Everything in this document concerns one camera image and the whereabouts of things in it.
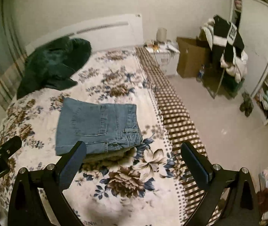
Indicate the brown checkered bed sheet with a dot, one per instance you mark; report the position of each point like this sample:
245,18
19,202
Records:
171,98

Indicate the dark plush slippers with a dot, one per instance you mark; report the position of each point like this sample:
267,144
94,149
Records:
246,104

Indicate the dark green fleece blanket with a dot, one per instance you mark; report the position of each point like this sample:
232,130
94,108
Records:
51,63

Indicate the white nightstand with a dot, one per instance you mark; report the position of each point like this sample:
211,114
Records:
169,63

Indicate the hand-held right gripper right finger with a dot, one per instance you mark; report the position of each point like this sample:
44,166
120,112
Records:
195,167

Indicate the cream cylindrical container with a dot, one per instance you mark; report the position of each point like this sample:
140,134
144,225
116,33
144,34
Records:
161,35

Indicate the blue water bottle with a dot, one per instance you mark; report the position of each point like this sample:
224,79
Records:
201,74

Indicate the white bed headboard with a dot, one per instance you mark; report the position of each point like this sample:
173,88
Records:
115,35

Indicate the metal frame chair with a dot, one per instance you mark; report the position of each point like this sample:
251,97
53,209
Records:
215,84

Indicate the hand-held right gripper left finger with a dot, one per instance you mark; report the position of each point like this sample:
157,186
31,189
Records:
73,164

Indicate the folded grey fleece pants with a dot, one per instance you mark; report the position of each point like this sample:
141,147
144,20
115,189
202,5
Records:
105,157

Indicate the large cardboard box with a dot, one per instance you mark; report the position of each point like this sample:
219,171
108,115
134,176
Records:
190,58

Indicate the blue denim jeans pants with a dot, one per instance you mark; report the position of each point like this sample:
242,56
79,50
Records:
93,122

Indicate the reddish brown cloth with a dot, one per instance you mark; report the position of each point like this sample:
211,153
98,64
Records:
267,201

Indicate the white wardrobe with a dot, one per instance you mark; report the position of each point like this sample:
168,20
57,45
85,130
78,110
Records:
256,40

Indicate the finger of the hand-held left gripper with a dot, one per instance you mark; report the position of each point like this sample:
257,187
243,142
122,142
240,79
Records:
10,146

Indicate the black and white jacket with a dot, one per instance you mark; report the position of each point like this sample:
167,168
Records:
223,33

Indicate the floral covered bed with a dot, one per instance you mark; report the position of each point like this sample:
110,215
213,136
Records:
124,181

